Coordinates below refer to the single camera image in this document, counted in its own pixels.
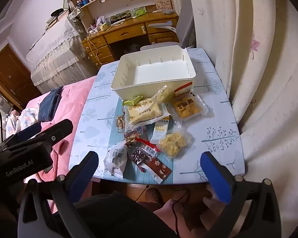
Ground beige bread packet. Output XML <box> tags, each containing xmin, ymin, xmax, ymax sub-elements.
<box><xmin>124</xmin><ymin>101</ymin><xmax>164</xmax><ymax>127</ymax></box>

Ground wooden desk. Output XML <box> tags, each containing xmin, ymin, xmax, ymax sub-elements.
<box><xmin>81</xmin><ymin>12</ymin><xmax>180</xmax><ymax>70</ymax></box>

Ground person's bare leg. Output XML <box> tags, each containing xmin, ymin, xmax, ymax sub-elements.
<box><xmin>153</xmin><ymin>191</ymin><xmax>224</xmax><ymax>238</ymax></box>

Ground dark red flower-print packet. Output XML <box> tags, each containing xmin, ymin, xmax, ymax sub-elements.
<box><xmin>139</xmin><ymin>157</ymin><xmax>173</xmax><ymax>184</ymax></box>

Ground floral fabric bag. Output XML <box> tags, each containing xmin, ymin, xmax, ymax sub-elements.
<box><xmin>68</xmin><ymin>7</ymin><xmax>83</xmax><ymax>22</ymax></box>

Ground lace covered cabinet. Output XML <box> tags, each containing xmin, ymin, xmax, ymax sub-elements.
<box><xmin>26</xmin><ymin>17</ymin><xmax>88</xmax><ymax>93</ymax></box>

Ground green pastry packet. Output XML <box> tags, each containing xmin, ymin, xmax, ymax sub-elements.
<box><xmin>122</xmin><ymin>95</ymin><xmax>145</xmax><ymax>106</ymax></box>

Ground yellow cake packet red header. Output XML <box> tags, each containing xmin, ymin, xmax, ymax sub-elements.
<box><xmin>167</xmin><ymin>81</ymin><xmax>209</xmax><ymax>122</ymax></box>

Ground clear brown nut packet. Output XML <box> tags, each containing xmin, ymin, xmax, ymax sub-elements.
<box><xmin>124</xmin><ymin>127</ymin><xmax>148</xmax><ymax>147</ymax></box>

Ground white plastic bag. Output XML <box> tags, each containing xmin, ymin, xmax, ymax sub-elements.
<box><xmin>94</xmin><ymin>16</ymin><xmax>112</xmax><ymax>31</ymax></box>

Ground clear walnut packet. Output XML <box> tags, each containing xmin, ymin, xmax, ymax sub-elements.
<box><xmin>116</xmin><ymin>113</ymin><xmax>127</xmax><ymax>129</ymax></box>

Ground tree print tablecloth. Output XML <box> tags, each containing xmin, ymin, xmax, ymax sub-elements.
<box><xmin>68</xmin><ymin>48</ymin><xmax>246</xmax><ymax>185</ymax></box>

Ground wooden door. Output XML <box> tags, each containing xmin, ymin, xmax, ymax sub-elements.
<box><xmin>0</xmin><ymin>43</ymin><xmax>36</xmax><ymax>111</ymax></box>

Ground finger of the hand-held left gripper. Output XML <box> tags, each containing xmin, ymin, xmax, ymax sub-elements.
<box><xmin>0</xmin><ymin>123</ymin><xmax>43</xmax><ymax>152</ymax></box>
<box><xmin>27</xmin><ymin>119</ymin><xmax>74</xmax><ymax>146</ymax></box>

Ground white barcode packet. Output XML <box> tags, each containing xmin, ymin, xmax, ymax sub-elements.
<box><xmin>104</xmin><ymin>144</ymin><xmax>128</xmax><ymax>178</ymax></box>

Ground dark printed bag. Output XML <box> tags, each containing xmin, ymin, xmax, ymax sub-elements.
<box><xmin>110</xmin><ymin>10</ymin><xmax>133</xmax><ymax>23</ymax></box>

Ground pale charging cable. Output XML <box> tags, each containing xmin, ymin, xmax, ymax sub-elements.
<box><xmin>86</xmin><ymin>27</ymin><xmax>101</xmax><ymax>67</ymax></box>

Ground dark blue cloth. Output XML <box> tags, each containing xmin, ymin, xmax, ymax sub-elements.
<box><xmin>38</xmin><ymin>86</ymin><xmax>64</xmax><ymax>123</ymax></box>

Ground white orange stick packet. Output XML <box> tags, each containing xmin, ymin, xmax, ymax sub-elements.
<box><xmin>150</xmin><ymin>115</ymin><xmax>173</xmax><ymax>144</ymax></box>

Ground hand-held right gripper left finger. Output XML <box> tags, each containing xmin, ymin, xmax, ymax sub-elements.
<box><xmin>17</xmin><ymin>151</ymin><xmax>100</xmax><ymax>238</ymax></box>

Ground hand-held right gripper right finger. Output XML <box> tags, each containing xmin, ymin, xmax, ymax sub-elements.
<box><xmin>200</xmin><ymin>151</ymin><xmax>282</xmax><ymax>238</ymax></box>

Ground black shorts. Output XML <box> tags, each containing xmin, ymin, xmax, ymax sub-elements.
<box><xmin>74</xmin><ymin>191</ymin><xmax>179</xmax><ymax>238</ymax></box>

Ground white plastic storage box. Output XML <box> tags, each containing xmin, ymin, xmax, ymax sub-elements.
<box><xmin>111</xmin><ymin>45</ymin><xmax>197</xmax><ymax>98</ymax></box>

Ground white blue floral cloth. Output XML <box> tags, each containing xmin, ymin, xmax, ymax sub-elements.
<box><xmin>4</xmin><ymin>108</ymin><xmax>40</xmax><ymax>139</ymax></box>

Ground grey office chair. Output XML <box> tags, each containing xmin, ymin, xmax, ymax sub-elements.
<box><xmin>140</xmin><ymin>0</ymin><xmax>196</xmax><ymax>52</ymax></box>

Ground clear packet yellow cookies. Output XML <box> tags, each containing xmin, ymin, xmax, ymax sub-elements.
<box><xmin>158</xmin><ymin>131</ymin><xmax>194</xmax><ymax>158</ymax></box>

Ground light green packet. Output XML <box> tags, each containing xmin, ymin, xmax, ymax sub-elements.
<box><xmin>133</xmin><ymin>7</ymin><xmax>147</xmax><ymax>18</ymax></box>

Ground red date packet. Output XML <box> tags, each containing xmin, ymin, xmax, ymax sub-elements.
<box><xmin>128</xmin><ymin>139</ymin><xmax>162</xmax><ymax>166</ymax></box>

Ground brown woven slipper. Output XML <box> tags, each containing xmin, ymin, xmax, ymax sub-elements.
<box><xmin>144</xmin><ymin>188</ymin><xmax>164</xmax><ymax>205</ymax></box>
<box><xmin>171</xmin><ymin>186</ymin><xmax>190</xmax><ymax>204</ymax></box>

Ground clear packet yellow chunks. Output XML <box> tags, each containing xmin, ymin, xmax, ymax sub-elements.
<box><xmin>153</xmin><ymin>85</ymin><xmax>175</xmax><ymax>104</ymax></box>

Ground pink pillow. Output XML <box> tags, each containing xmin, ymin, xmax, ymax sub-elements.
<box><xmin>22</xmin><ymin>76</ymin><xmax>97</xmax><ymax>214</ymax></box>

